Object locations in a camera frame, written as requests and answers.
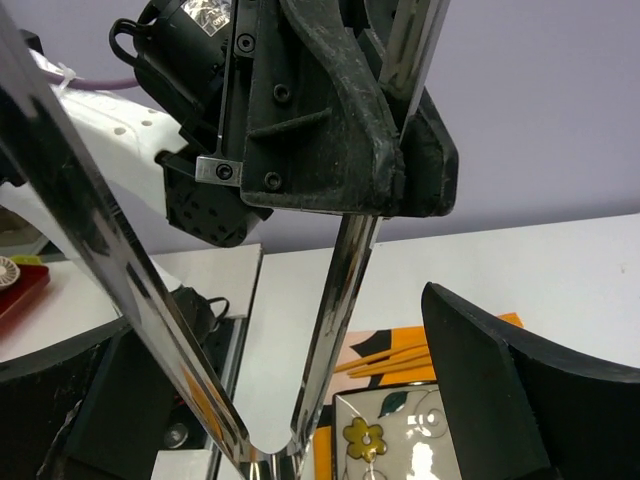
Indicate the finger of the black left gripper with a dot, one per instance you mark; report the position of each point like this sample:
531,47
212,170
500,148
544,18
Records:
431,165

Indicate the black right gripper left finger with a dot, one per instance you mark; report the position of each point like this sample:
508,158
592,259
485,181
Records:
94,406

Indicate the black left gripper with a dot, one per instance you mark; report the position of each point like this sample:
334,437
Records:
277,106

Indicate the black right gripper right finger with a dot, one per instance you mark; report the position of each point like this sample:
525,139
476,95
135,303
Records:
520,406

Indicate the stainless steel tongs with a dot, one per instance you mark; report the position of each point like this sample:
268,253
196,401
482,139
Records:
44,146

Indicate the white floral square plate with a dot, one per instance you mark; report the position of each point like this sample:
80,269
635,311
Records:
392,432

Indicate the yellow wooden knife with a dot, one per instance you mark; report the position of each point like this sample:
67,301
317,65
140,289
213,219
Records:
369,359

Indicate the red tray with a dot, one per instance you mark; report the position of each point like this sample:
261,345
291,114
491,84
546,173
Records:
30,284

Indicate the orange patterned placemat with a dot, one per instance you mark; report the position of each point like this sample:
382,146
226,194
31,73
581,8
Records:
357,345

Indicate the black power strip with cable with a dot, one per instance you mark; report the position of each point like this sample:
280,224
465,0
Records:
213,330

